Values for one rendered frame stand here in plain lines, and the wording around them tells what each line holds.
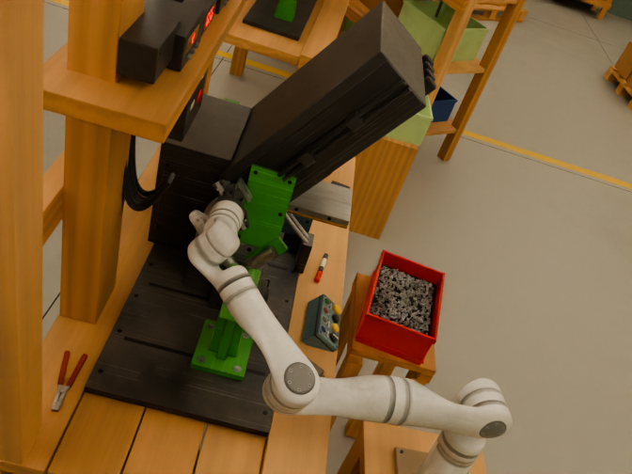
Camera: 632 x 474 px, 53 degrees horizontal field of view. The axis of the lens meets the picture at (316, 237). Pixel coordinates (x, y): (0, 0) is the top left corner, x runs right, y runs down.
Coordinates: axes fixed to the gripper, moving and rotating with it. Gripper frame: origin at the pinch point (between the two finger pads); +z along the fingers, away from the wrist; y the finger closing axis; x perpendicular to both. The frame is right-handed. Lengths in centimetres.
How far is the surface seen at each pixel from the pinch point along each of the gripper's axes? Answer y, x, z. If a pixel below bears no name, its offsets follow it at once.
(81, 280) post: 2.2, 37.1, -17.5
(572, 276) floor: -187, -95, 207
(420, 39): -27, -73, 273
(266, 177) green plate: 0.0, -8.2, 2.8
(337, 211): -20.8, -17.2, 17.8
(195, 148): 13.5, 5.7, 8.7
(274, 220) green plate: -10.9, -4.3, 2.8
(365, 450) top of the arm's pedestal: -64, -3, -26
